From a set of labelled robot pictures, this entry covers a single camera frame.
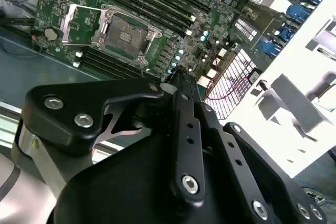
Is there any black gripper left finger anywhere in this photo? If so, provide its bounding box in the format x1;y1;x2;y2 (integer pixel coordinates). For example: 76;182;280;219
20;69;207;207

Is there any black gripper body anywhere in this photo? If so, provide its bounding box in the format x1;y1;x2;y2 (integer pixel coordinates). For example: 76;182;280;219
49;97;254;224

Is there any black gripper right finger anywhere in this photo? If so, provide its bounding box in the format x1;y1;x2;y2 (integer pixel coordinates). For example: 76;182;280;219
183;72;330;224

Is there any metal socket cover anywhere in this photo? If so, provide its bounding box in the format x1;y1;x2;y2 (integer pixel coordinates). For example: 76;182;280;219
59;3;106;47

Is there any metal locking lever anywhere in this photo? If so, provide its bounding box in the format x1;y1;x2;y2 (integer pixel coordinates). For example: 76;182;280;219
68;3;106;11

